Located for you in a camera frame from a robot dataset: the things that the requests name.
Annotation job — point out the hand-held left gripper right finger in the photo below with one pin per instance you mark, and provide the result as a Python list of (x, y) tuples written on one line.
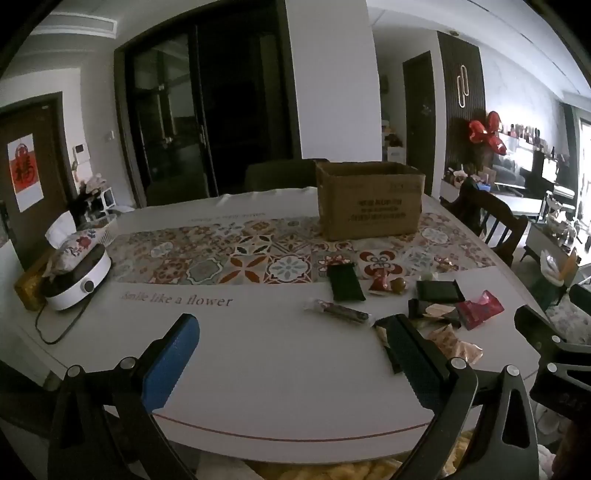
[(415, 364)]

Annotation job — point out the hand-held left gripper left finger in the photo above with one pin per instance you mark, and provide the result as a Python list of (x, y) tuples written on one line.
[(171, 364)]

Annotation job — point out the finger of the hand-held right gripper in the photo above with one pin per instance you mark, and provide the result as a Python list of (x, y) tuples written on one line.
[(535, 327)]

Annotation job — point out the orange snack packet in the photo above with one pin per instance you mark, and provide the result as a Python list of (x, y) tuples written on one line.
[(455, 346)]

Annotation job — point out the black and beige snack packet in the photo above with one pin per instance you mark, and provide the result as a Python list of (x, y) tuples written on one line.
[(434, 313)]

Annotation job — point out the dark green snack packet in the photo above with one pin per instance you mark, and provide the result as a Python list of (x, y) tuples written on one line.
[(345, 284), (438, 290)]

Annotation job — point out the brown round snack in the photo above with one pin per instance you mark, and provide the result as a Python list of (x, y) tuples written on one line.
[(399, 285)]

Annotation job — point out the small green candy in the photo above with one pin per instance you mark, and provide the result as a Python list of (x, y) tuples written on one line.
[(427, 276)]

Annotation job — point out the red candy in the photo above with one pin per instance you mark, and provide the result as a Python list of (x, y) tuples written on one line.
[(379, 282)]

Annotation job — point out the long dark red snack packet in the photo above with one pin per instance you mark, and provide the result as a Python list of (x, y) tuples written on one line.
[(339, 312)]

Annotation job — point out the small gold candy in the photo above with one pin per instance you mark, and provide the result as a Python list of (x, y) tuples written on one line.
[(444, 264)]

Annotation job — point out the brown cardboard box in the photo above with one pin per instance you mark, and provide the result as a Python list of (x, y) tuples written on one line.
[(369, 203)]

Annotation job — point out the person's right forearm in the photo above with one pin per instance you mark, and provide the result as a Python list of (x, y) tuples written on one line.
[(575, 447)]

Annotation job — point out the cluttered side table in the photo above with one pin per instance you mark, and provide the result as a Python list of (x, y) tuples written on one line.
[(561, 244)]

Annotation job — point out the patterned white tablecloth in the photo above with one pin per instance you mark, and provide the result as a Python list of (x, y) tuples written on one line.
[(258, 369)]

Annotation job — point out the wooden chair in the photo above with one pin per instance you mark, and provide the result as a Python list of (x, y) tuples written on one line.
[(496, 221)]

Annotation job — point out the white low cabinet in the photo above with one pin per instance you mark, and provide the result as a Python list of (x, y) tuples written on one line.
[(526, 205)]

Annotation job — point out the white electric cooker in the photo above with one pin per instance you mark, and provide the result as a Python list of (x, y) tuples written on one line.
[(78, 281)]

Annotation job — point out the yellow fluffy cloth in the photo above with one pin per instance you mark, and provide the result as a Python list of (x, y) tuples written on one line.
[(346, 470)]

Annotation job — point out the white plastic basket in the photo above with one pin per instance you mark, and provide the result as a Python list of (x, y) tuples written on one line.
[(104, 230)]

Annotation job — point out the floral tissue box cover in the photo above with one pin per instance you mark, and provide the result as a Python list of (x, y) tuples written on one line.
[(71, 251)]

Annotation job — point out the gold box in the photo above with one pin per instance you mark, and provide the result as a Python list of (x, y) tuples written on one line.
[(30, 288)]

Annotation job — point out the grey sofa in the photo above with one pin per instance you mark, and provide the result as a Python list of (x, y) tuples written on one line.
[(508, 168)]

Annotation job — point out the white tissue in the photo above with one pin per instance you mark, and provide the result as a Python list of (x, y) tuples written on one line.
[(60, 228)]

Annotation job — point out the small white rack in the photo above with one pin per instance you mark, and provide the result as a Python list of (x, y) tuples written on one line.
[(104, 201)]

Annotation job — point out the row of shelf ornaments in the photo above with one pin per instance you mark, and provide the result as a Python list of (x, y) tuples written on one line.
[(526, 136)]

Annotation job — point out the pale plush toy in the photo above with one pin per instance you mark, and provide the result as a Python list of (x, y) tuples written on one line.
[(94, 182)]

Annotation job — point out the red foil balloon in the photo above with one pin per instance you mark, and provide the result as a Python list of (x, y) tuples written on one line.
[(489, 131)]

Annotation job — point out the white hallway box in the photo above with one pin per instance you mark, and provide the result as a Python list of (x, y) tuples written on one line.
[(395, 154)]

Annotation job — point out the dark upholstered chair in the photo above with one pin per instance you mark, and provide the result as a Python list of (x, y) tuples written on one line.
[(279, 174)]

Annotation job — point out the brown entrance door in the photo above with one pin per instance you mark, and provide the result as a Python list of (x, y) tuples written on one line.
[(46, 175)]

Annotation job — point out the dark interior door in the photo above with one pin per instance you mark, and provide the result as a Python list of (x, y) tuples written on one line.
[(419, 124)]

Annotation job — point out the red and white door poster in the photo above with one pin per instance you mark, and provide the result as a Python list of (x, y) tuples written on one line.
[(25, 173)]

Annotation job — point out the dark glass sliding door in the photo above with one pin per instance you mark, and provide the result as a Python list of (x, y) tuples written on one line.
[(207, 115)]

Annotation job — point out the ceiling air vent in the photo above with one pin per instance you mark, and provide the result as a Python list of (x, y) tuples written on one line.
[(74, 25)]

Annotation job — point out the wall intercom panel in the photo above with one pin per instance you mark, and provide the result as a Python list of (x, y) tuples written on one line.
[(81, 152)]

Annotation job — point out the loop shaped wall lamp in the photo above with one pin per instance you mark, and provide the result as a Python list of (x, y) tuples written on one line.
[(461, 87)]

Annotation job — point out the dark slatted wall panel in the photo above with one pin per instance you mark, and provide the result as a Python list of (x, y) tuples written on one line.
[(475, 83)]

